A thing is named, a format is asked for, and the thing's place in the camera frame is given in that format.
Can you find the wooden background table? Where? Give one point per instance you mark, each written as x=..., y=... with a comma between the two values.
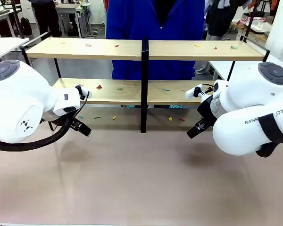
x=257, y=29

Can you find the person in dark clothes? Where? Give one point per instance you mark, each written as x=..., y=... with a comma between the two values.
x=220, y=16

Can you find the black backpack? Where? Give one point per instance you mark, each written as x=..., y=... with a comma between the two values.
x=26, y=26

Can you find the wooden shelf with black frame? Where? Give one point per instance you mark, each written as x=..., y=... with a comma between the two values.
x=132, y=50

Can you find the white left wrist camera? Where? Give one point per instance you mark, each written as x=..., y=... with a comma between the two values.
x=84, y=92

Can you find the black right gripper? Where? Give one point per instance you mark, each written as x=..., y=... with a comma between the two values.
x=206, y=109

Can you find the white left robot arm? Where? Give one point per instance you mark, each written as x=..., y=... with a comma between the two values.
x=19, y=101

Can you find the black upright pole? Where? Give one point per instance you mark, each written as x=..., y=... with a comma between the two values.
x=18, y=18
x=250, y=21

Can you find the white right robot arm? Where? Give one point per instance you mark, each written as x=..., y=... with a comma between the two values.
x=254, y=106

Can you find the person in black clothes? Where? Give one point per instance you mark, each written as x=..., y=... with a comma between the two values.
x=46, y=16

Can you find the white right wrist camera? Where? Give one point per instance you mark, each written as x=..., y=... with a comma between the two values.
x=195, y=91

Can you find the white side table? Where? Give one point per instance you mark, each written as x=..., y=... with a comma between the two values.
x=2, y=46
x=220, y=69

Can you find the person in blue coat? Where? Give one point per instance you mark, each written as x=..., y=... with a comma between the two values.
x=141, y=30

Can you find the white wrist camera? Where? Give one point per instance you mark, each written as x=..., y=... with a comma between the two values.
x=84, y=92
x=195, y=91

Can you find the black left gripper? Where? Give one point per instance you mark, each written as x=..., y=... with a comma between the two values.
x=57, y=120

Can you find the white background table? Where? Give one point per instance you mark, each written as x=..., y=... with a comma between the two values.
x=68, y=11

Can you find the teal chenille duster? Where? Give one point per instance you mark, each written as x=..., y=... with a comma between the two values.
x=130, y=106
x=176, y=106

